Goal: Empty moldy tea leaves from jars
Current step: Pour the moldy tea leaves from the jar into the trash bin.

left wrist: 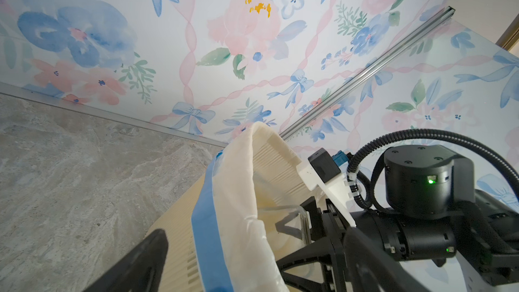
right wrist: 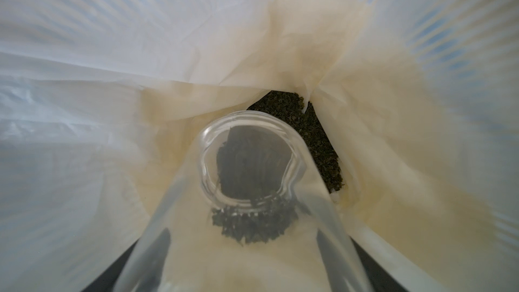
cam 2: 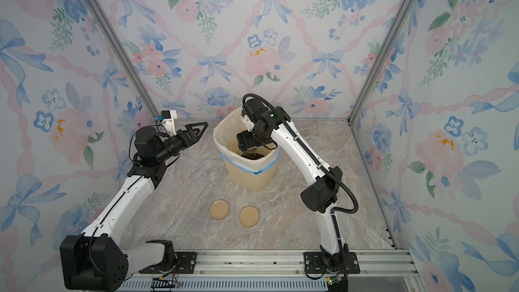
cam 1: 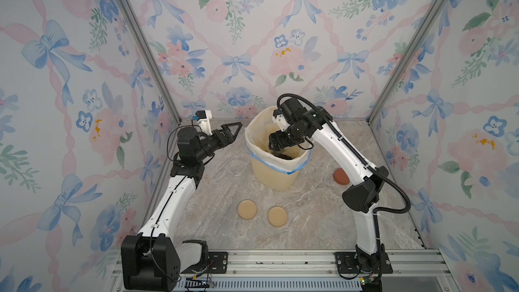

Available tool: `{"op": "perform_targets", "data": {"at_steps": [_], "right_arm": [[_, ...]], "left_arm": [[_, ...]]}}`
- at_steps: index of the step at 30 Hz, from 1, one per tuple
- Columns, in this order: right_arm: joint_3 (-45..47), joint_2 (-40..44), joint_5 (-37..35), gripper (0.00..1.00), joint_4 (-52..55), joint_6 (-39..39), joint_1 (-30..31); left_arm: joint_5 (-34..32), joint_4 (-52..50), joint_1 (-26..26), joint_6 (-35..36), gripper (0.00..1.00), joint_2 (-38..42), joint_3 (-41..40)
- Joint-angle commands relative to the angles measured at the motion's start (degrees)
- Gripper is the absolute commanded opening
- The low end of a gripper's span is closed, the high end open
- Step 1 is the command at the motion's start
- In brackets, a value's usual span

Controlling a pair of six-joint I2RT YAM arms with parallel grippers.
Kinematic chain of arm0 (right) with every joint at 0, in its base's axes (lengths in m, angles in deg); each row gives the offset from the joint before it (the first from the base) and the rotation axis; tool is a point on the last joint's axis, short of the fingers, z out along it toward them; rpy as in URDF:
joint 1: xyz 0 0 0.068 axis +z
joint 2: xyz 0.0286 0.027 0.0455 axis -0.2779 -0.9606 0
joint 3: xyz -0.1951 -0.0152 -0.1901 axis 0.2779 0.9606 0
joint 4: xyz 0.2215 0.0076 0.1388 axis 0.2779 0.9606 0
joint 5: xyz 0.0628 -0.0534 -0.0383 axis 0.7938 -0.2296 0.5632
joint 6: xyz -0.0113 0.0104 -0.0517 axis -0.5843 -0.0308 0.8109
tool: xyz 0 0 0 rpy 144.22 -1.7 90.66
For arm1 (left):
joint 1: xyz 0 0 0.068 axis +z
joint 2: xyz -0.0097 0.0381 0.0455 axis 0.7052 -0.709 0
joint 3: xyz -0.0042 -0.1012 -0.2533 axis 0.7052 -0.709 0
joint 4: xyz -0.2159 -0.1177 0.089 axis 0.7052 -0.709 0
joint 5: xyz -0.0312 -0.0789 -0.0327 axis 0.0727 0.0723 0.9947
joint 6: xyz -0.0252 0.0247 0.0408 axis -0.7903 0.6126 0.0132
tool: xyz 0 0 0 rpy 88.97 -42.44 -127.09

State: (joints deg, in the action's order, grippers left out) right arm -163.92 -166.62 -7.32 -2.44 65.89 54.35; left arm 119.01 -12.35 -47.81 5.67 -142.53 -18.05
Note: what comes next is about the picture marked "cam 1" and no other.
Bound black corrugated cable conduit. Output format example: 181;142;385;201
276;92;412;252

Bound translucent bin liner blue band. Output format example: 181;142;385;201
245;106;312;174

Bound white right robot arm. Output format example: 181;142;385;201
268;93;383;272

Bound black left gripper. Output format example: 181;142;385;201
197;123;241;164

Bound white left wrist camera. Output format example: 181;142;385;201
193;109;212;135

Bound aluminium mounting rail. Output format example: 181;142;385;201
107;249;459;292

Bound red jar lid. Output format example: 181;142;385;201
332;168;350;186

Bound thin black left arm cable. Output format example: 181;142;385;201
165;125;191;163

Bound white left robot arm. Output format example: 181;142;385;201
121;122;243;291

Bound light wood jar lid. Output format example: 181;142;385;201
268;206;288;228

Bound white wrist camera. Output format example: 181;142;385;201
193;109;212;135
272;109;286;124

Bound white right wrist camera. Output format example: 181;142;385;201
272;109;286;124

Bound cream ribbed trash bin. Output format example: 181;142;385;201
251;148;312;192

